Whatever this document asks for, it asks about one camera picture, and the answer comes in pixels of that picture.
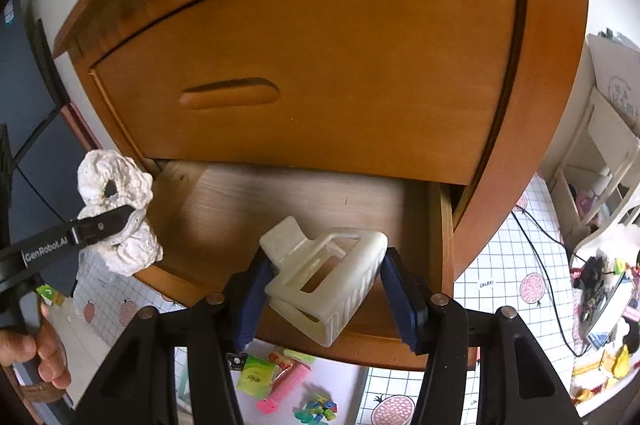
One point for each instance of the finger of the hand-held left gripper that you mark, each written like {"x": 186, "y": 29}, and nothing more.
{"x": 95, "y": 227}

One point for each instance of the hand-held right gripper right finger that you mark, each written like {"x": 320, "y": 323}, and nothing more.
{"x": 402, "y": 305}

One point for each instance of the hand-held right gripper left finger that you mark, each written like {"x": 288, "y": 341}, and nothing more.
{"x": 250, "y": 305}

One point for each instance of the white scrunchie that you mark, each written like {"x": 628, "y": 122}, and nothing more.
{"x": 127, "y": 250}

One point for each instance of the white hair claw clip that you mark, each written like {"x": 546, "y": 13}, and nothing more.
{"x": 325, "y": 290}

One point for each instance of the wooden drawer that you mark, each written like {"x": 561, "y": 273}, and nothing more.
{"x": 350, "y": 70}
{"x": 225, "y": 210}

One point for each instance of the closed wooden drawer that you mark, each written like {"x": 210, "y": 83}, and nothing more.
{"x": 350, "y": 70}

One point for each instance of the person's left hand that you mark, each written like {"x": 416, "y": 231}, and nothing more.
{"x": 50, "y": 355}

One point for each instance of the yellow snack packet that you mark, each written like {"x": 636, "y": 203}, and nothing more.
{"x": 285, "y": 359}

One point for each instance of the green packet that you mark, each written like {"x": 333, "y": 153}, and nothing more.
{"x": 256, "y": 376}

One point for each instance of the dark blue panel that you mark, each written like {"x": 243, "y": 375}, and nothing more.
{"x": 30, "y": 145}

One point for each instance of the grid tablecloth with pink fruits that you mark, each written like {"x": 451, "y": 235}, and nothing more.
{"x": 500, "y": 265}

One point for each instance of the pile of colourful small clips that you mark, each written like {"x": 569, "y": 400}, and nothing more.
{"x": 316, "y": 409}

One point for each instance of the dark tangled object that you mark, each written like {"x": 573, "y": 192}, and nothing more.
{"x": 595, "y": 270}

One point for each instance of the heap of small colourful packets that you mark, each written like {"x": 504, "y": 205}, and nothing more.
{"x": 605, "y": 370}

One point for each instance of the white shelf rack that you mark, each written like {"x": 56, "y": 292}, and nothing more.
{"x": 597, "y": 140}

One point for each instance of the wooden cabinet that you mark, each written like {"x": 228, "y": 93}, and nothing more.
{"x": 550, "y": 80}

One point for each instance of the white cardboard box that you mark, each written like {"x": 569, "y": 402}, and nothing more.
{"x": 617, "y": 75}

